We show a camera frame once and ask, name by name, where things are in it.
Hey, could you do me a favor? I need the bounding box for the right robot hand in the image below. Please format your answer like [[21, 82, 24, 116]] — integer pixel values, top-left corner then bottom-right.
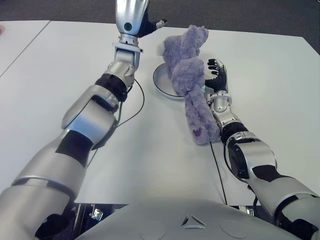
[[204, 58, 229, 93]]

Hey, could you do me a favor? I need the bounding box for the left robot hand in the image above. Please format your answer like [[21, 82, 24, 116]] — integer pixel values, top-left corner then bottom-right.
[[115, 0, 169, 39]]

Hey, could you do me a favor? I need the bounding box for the purple plush doll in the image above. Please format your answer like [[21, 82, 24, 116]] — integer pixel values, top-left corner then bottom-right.
[[156, 24, 221, 146]]

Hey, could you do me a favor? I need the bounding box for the white plate with black rim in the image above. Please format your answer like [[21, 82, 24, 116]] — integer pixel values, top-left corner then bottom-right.
[[152, 63, 187, 100]]

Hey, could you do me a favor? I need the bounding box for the grey robot torso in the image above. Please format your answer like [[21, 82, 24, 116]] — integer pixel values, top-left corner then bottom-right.
[[74, 198, 313, 240]]

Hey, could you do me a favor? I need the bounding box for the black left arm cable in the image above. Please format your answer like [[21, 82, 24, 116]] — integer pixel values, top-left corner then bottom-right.
[[86, 78, 146, 168]]

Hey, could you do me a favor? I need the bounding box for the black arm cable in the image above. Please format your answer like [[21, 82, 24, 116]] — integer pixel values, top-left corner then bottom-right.
[[86, 78, 146, 168], [209, 141, 258, 208]]

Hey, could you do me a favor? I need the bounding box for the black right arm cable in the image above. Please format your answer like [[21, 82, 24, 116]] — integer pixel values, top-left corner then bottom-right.
[[209, 141, 258, 208]]

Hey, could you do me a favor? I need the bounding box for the metal table bracket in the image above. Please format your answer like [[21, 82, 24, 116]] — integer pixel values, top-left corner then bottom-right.
[[90, 203, 105, 221]]

